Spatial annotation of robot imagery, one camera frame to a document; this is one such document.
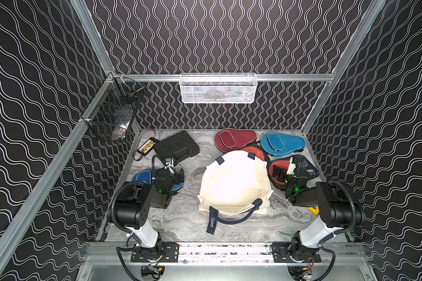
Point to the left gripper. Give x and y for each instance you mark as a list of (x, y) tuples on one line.
[(165, 174)]

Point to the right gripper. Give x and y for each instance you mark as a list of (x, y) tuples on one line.
[(282, 173)]

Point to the dark grey paddle case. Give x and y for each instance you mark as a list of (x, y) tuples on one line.
[(306, 169)]

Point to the royal blue paddle case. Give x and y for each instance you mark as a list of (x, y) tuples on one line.
[(147, 176)]

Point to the teal paddle case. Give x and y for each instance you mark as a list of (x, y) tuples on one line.
[(280, 144)]

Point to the cream canvas tote bag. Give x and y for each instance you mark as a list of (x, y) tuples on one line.
[(233, 188)]

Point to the red paddle case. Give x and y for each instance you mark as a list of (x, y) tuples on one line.
[(229, 139)]

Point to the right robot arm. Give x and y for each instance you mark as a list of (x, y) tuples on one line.
[(339, 210)]

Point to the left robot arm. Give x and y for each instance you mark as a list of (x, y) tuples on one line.
[(150, 188)]

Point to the black plastic case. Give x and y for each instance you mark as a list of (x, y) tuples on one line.
[(179, 146)]

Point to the yellow tape measure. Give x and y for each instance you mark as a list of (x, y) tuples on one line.
[(314, 210)]

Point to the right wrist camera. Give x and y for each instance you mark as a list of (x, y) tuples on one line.
[(294, 166)]

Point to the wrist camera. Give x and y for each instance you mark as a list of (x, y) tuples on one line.
[(294, 166), (169, 162)]

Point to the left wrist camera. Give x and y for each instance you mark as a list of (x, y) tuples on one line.
[(169, 162)]

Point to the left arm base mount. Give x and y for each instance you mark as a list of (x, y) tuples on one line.
[(167, 252)]

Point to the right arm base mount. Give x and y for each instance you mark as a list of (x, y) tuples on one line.
[(287, 252)]

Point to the black wire wall basket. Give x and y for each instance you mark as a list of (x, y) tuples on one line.
[(114, 118)]

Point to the white mesh wall basket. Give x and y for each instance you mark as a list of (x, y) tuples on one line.
[(218, 88)]

